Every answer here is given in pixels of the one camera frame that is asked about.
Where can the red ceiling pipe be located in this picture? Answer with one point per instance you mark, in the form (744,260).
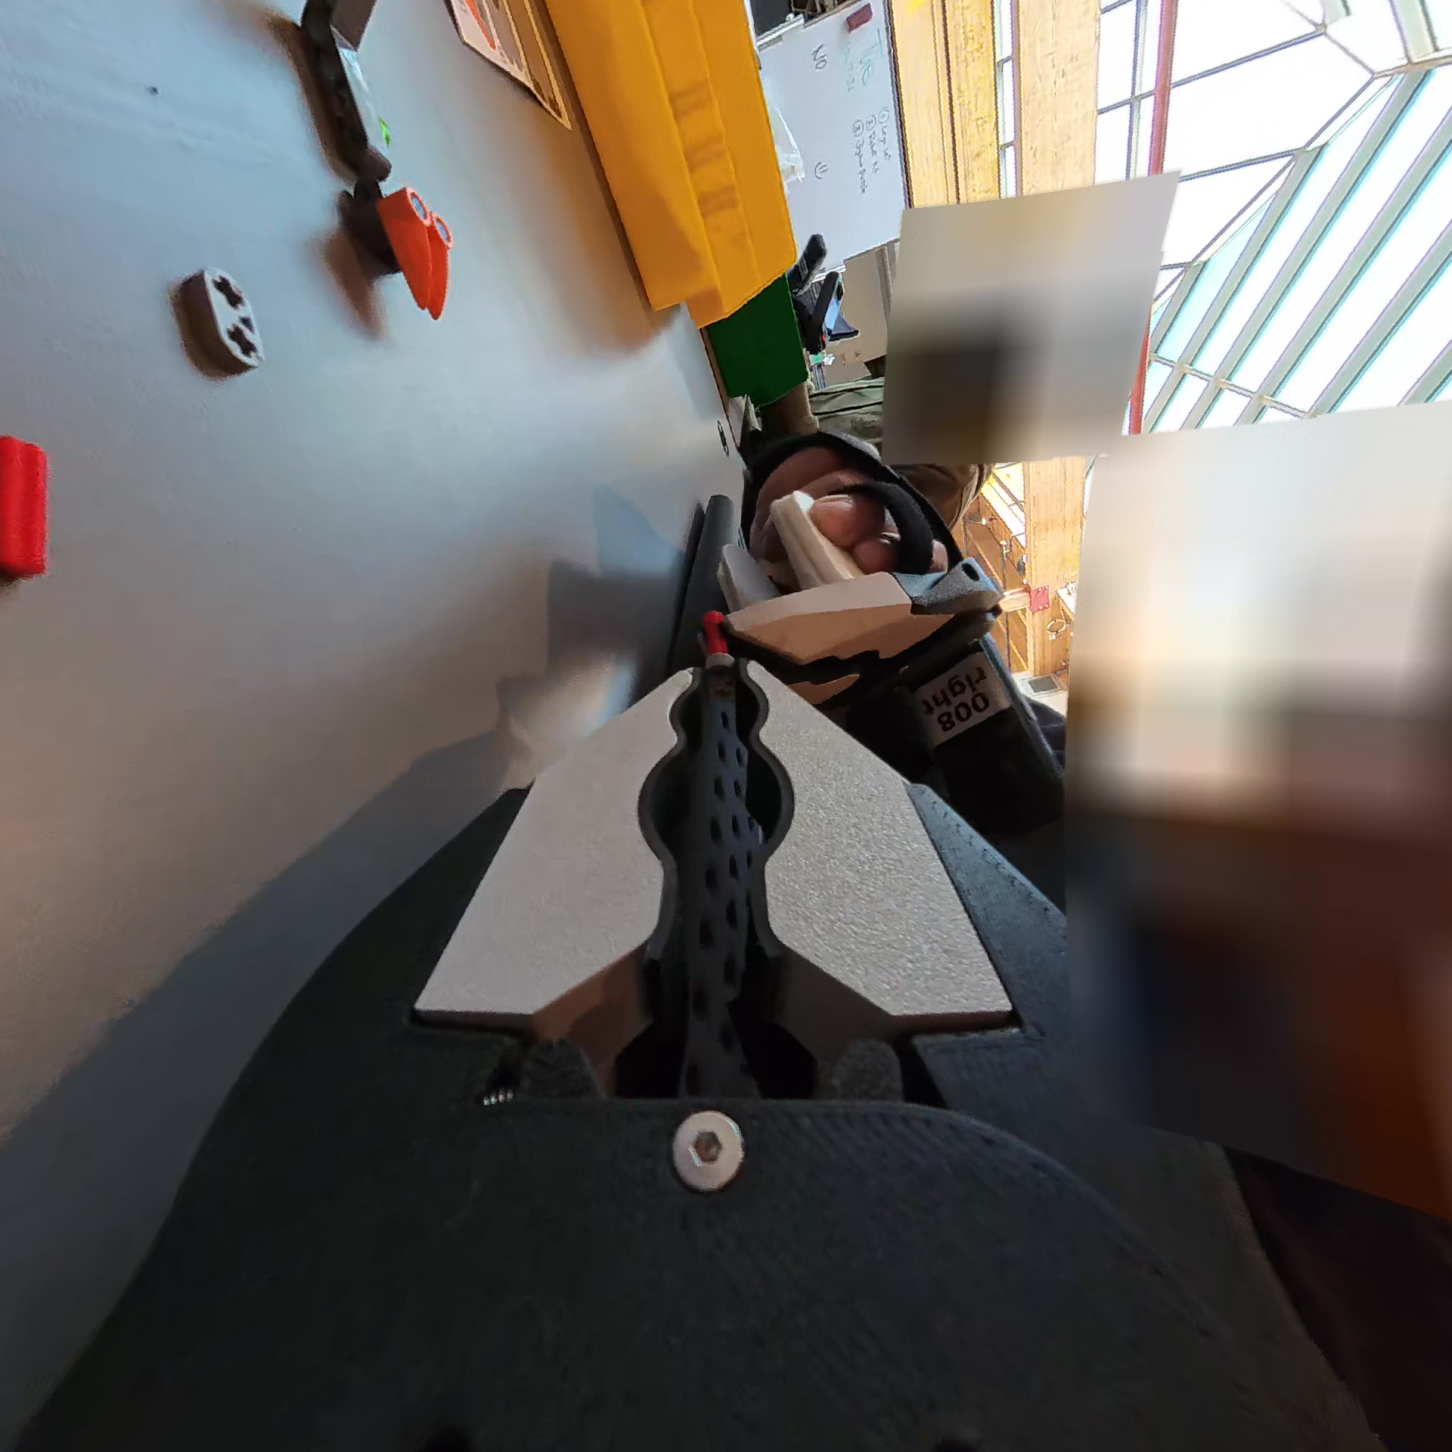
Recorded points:
(1152,227)

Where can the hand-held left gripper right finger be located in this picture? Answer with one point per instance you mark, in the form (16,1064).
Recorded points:
(873,908)

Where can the black perforated panel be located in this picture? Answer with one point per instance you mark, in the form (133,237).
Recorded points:
(714,851)

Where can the dark grey double connector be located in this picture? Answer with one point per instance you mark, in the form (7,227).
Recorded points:
(369,222)

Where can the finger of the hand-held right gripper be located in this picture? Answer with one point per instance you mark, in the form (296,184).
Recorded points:
(839,619)
(846,682)

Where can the person's right hand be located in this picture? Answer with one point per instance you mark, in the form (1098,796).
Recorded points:
(851,523)

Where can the red connector pin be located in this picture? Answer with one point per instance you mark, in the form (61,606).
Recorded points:
(23,505)
(713,630)

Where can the light grey double connector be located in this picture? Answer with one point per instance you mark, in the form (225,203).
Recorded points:
(222,324)

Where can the dark grey bent beam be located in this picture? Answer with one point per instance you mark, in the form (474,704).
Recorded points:
(341,90)

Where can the grey desk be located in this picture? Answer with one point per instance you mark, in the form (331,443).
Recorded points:
(341,682)

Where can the orange grey sticker sheet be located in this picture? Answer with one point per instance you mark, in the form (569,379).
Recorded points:
(510,58)

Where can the yellow plastic bin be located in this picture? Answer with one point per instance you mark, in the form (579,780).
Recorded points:
(681,147)

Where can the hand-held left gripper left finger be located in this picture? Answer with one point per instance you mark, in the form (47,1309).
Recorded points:
(545,908)

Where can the white whiteboard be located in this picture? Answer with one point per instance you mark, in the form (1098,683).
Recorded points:
(839,125)

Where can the orange cone piece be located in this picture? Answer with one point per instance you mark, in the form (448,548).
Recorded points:
(408,244)
(445,262)

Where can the green plastic bin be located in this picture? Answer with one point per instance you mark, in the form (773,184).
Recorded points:
(759,346)

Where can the black office chair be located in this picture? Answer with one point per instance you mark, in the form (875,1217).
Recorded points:
(823,301)

